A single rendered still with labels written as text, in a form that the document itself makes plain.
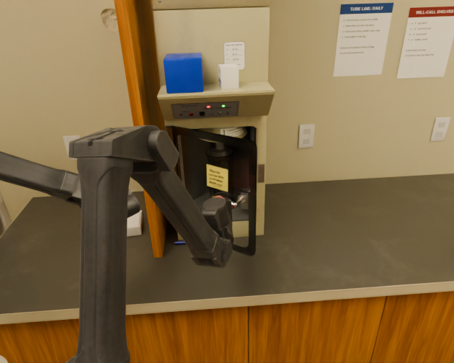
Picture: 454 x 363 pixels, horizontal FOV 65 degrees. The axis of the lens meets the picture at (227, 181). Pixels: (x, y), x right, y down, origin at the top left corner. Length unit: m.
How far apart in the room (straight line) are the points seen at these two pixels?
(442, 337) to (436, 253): 0.32
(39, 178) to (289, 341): 0.94
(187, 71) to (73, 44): 0.70
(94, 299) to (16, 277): 0.88
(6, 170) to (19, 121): 0.90
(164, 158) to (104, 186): 0.11
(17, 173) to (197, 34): 0.59
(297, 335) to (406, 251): 0.48
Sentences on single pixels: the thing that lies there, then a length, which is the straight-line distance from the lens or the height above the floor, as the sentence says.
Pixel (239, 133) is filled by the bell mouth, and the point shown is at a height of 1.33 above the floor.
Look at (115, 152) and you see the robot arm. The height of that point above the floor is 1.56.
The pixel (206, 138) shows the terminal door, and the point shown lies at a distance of 1.05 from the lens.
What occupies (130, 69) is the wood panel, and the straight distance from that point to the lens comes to 1.02.
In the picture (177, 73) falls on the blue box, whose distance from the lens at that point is 0.99.
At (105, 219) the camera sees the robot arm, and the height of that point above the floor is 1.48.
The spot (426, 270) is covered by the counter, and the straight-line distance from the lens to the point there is 1.35.
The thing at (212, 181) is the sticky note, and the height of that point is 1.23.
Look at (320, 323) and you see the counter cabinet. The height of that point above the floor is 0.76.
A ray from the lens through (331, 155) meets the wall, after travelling 1.76.
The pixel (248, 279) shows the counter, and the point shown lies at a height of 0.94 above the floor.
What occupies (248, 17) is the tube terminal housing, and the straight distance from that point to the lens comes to 1.09.
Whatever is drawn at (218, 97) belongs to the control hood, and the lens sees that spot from 1.00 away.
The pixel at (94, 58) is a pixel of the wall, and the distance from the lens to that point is 1.58.
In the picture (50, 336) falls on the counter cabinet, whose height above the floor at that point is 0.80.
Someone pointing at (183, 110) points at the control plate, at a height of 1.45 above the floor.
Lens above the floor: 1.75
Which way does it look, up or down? 28 degrees down
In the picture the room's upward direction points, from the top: 2 degrees counter-clockwise
